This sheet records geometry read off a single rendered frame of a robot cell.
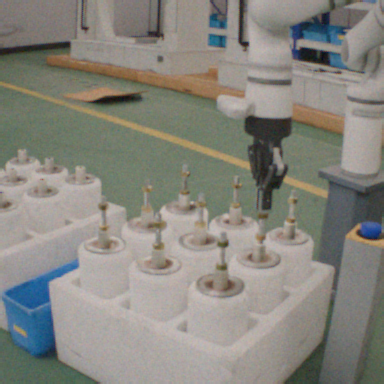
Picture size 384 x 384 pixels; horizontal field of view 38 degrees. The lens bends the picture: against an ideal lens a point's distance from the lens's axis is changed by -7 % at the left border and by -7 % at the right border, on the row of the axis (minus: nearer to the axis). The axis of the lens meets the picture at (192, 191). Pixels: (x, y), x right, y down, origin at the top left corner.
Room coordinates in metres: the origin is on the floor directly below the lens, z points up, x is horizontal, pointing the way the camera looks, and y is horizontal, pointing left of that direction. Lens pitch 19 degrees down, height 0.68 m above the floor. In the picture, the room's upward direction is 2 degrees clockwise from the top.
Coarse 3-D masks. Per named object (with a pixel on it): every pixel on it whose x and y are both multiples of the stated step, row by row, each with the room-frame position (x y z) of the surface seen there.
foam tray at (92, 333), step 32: (64, 288) 0.89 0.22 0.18; (288, 288) 0.92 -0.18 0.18; (320, 288) 0.95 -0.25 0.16; (64, 320) 0.89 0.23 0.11; (96, 320) 0.84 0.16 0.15; (128, 320) 0.80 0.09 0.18; (256, 320) 0.81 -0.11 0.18; (288, 320) 0.84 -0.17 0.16; (320, 320) 0.98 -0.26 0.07; (64, 352) 0.90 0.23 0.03; (96, 352) 0.85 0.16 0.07; (128, 352) 0.80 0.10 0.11; (160, 352) 0.76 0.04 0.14; (192, 352) 0.73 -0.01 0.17; (224, 352) 0.71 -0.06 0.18; (256, 352) 0.75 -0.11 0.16; (288, 352) 0.86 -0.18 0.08
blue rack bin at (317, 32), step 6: (318, 24) 6.92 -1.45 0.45; (324, 24) 7.00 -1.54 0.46; (306, 30) 6.77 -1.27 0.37; (312, 30) 6.84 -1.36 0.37; (318, 30) 6.91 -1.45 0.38; (324, 30) 6.99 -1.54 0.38; (330, 30) 6.99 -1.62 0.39; (306, 36) 6.69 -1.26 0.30; (312, 36) 6.62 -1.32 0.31; (318, 36) 6.55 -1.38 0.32; (324, 36) 6.48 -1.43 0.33; (330, 36) 6.51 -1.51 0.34; (324, 42) 6.49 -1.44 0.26; (330, 42) 6.52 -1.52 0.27
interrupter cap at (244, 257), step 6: (240, 252) 0.91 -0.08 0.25; (246, 252) 0.92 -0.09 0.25; (252, 252) 0.92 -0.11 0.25; (270, 252) 0.92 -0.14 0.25; (240, 258) 0.89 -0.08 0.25; (246, 258) 0.89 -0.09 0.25; (270, 258) 0.90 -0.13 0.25; (276, 258) 0.89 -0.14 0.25; (246, 264) 0.87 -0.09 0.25; (252, 264) 0.87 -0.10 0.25; (258, 264) 0.87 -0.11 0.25; (264, 264) 0.87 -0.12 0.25; (270, 264) 0.87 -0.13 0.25; (276, 264) 0.87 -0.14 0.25
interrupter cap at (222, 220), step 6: (222, 216) 1.08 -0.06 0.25; (228, 216) 1.08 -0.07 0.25; (246, 216) 1.08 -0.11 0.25; (216, 222) 1.05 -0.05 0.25; (222, 222) 1.05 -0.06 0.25; (228, 222) 1.06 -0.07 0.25; (246, 222) 1.05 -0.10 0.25; (252, 222) 1.05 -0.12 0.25; (228, 228) 1.02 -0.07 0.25; (234, 228) 1.02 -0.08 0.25; (240, 228) 1.02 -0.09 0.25; (246, 228) 1.03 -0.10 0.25
